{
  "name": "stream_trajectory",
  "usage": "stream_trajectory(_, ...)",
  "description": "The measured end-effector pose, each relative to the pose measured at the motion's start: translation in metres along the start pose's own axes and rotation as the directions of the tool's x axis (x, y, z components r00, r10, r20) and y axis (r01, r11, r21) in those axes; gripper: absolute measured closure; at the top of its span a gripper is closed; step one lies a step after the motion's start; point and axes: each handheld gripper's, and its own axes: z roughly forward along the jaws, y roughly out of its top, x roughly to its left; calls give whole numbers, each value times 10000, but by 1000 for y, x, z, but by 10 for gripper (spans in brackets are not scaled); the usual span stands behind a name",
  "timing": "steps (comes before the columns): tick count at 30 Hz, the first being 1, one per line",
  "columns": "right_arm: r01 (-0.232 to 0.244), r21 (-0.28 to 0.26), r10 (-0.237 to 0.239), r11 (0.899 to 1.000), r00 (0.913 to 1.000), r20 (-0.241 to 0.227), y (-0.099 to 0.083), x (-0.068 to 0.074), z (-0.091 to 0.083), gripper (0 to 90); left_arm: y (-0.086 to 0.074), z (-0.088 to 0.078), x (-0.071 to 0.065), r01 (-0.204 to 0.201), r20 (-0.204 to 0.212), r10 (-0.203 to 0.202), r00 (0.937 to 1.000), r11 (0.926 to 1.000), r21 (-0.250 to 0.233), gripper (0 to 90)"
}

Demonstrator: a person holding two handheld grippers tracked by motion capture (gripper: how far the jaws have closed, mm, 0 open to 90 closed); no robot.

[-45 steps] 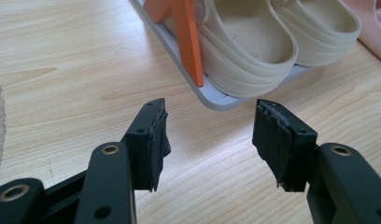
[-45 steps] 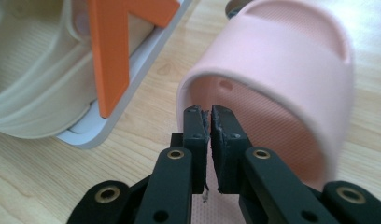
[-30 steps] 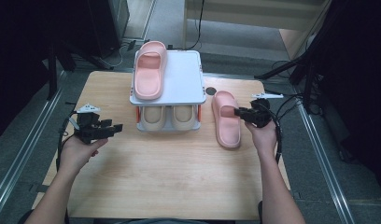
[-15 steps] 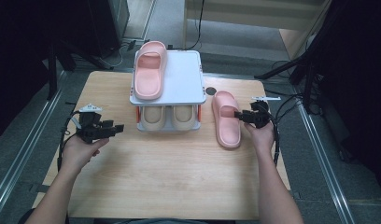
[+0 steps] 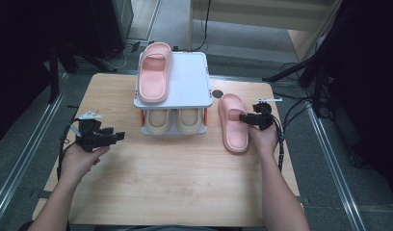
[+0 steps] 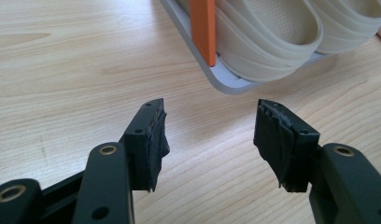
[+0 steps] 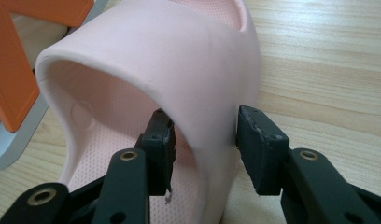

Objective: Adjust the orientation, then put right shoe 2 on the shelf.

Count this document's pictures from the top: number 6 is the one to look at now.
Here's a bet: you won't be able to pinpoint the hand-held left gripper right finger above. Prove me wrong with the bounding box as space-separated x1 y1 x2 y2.
253 98 321 193

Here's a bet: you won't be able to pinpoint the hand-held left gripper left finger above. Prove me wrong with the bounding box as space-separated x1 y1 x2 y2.
120 97 171 193

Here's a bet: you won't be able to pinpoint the cream clog shoe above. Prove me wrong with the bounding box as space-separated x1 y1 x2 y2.
306 0 381 55
176 0 324 83

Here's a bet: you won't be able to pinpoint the grey shoe rack orange posts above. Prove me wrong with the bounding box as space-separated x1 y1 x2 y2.
159 0 336 96

